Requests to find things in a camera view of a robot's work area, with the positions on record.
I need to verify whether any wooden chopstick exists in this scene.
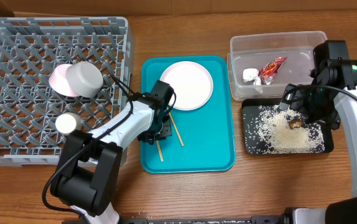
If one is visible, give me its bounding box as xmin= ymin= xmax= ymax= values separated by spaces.
xmin=156 ymin=141 xmax=164 ymax=162
xmin=169 ymin=112 xmax=184 ymax=147

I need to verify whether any brown food scrap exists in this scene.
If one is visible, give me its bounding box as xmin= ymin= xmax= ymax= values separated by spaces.
xmin=289 ymin=119 xmax=304 ymax=129

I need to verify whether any white rice heap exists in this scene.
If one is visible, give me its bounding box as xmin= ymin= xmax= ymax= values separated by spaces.
xmin=246 ymin=105 xmax=325 ymax=154

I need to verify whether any large white plate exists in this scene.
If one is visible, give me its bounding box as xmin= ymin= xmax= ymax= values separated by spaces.
xmin=160 ymin=61 xmax=213 ymax=111

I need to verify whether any red snack wrapper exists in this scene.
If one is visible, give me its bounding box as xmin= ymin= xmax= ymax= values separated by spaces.
xmin=259 ymin=57 xmax=287 ymax=85

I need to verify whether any white tissue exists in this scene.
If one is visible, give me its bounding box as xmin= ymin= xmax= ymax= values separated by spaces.
xmin=242 ymin=68 xmax=259 ymax=82

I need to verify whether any grey bowl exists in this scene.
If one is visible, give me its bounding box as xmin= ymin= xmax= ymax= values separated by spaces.
xmin=66 ymin=61 xmax=103 ymax=98

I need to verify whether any white cup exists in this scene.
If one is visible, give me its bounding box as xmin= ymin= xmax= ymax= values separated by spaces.
xmin=55 ymin=113 xmax=82 ymax=135

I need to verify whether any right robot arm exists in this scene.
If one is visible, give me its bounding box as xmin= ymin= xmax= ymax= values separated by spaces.
xmin=279 ymin=40 xmax=357 ymax=224

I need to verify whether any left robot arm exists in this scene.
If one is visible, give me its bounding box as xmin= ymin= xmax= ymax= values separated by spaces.
xmin=42 ymin=80 xmax=176 ymax=223

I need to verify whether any grey dishwasher rack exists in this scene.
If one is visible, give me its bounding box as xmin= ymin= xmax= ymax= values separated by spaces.
xmin=0 ymin=17 xmax=135 ymax=166

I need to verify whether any teal plastic tray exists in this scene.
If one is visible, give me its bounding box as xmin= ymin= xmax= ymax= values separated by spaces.
xmin=141 ymin=55 xmax=236 ymax=174

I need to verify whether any black tray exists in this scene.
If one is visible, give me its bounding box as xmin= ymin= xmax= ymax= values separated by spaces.
xmin=241 ymin=96 xmax=335 ymax=156

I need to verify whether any clear plastic bin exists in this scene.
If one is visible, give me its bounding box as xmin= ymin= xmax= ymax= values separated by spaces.
xmin=227 ymin=31 xmax=327 ymax=101

